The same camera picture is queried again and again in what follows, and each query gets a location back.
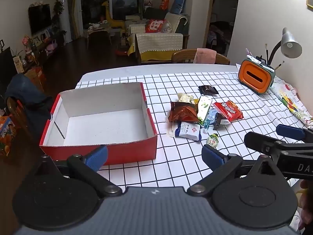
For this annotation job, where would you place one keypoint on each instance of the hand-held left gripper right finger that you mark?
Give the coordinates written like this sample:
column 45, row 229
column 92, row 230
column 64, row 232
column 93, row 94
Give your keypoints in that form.
column 212, row 155

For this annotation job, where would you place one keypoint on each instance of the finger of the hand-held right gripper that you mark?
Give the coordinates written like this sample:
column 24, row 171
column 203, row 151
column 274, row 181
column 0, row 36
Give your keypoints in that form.
column 291, row 131
column 259, row 140

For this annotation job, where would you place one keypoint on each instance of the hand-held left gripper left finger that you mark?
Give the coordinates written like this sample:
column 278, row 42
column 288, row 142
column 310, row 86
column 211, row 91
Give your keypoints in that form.
column 97, row 155

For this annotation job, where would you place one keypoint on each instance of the red cardboard box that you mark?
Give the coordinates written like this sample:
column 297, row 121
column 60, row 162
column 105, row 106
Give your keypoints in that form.
column 105, row 127

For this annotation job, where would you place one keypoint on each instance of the white blue snack packet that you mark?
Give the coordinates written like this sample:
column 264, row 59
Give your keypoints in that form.
column 189, row 131

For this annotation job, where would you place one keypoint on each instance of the light blue packet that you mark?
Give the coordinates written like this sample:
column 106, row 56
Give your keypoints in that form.
column 211, row 113

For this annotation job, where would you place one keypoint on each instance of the red snack packet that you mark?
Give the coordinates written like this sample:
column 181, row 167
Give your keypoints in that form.
column 228, row 110

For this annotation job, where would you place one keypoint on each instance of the green white snack packet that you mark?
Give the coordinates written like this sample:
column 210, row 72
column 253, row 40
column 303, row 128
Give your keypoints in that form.
column 204, row 105

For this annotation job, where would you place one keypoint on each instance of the brown snack packet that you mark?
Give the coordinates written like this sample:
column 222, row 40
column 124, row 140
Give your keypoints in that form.
column 183, row 112

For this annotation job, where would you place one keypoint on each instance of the yellow snack packet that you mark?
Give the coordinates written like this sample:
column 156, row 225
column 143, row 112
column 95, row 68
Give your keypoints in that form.
column 196, row 101

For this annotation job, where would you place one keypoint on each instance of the cream gold snack packet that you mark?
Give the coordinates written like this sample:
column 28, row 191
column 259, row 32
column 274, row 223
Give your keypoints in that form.
column 184, row 98

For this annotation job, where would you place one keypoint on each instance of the black snack packet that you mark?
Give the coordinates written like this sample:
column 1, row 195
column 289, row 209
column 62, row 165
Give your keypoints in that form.
column 207, row 89

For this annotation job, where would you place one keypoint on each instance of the person's right hand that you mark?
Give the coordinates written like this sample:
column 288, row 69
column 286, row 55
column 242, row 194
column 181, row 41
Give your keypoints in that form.
column 308, row 200

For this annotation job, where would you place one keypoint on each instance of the colourful printed paper sheet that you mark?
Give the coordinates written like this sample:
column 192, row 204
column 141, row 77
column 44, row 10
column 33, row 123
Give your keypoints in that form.
column 291, row 100

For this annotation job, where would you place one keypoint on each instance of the clear blue candy wrapper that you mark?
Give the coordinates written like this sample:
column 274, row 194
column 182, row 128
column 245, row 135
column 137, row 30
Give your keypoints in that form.
column 207, row 124

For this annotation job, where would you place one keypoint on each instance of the dark brown small packet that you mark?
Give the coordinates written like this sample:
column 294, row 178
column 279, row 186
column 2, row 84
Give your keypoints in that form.
column 218, row 122

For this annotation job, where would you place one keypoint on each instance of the orange tissue box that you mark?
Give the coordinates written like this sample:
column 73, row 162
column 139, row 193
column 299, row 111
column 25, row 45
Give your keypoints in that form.
column 254, row 78

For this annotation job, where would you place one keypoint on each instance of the bamboo paint brush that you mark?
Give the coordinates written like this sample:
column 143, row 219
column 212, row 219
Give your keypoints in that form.
column 279, row 65

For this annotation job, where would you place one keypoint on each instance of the white paper sheet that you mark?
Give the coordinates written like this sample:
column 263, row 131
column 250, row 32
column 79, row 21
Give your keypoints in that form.
column 238, row 66

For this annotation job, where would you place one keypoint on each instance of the black paint brush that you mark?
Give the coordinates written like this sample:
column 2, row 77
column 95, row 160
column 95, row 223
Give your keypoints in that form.
column 267, row 53

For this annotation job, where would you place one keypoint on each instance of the grey desk lamp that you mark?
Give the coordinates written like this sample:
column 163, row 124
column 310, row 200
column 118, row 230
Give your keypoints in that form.
column 291, row 45

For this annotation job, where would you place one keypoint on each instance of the white checkered tablecloth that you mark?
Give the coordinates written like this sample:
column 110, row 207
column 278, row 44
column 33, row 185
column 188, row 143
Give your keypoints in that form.
column 159, row 88

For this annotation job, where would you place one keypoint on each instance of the pink pen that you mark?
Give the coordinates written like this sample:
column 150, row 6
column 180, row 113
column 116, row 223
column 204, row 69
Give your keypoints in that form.
column 249, row 52

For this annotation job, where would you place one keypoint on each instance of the dark blue jacket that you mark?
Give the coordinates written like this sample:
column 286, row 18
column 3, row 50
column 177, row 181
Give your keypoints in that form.
column 27, row 95

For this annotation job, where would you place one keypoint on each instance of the wooden dining chair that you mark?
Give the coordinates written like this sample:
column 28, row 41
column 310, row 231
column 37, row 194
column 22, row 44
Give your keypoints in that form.
column 14, row 112
column 183, row 55

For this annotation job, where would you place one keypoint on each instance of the pink cloth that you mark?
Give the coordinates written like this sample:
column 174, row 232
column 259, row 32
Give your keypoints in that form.
column 205, row 56

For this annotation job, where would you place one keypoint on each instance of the dark tv stand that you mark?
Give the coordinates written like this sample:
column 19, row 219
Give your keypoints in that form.
column 46, row 49

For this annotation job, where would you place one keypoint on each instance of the coffee table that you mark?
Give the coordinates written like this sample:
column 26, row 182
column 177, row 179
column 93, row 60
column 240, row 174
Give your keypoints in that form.
column 99, row 31

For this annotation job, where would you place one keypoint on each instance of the cream yellow sofa cover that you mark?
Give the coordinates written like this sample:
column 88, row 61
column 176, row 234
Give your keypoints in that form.
column 159, row 42

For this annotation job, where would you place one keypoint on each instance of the pink flowers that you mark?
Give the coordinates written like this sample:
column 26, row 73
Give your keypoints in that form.
column 26, row 40

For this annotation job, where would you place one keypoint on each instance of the yellow giraffe toy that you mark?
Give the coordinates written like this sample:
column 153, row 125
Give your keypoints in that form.
column 115, row 20

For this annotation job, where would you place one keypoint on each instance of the grey cushion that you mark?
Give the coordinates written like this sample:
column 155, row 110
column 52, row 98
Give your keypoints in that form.
column 167, row 27

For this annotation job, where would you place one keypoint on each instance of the sofa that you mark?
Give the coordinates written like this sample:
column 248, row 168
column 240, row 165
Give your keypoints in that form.
column 176, row 22

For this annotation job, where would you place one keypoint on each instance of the red printed cushion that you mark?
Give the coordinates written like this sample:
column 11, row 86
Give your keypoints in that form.
column 154, row 26

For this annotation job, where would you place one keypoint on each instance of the white tower air conditioner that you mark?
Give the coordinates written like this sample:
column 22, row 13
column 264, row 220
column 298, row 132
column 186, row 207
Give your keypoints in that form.
column 64, row 17

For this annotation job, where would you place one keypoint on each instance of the tall green plant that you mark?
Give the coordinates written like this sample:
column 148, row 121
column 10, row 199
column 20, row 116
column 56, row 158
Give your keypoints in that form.
column 57, row 12

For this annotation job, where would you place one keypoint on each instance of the brown curtain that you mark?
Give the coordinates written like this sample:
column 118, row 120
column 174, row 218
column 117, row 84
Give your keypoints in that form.
column 71, row 7

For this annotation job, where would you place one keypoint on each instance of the blue cushion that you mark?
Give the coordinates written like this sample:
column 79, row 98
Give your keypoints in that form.
column 178, row 4

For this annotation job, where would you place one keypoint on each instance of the wall television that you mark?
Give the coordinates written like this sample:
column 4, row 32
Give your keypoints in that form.
column 39, row 18

